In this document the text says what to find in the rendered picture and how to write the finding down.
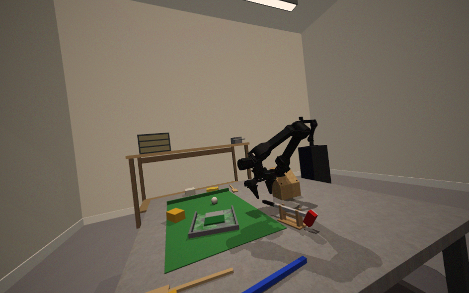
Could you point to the green flat mat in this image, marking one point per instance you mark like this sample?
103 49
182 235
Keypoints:
181 251

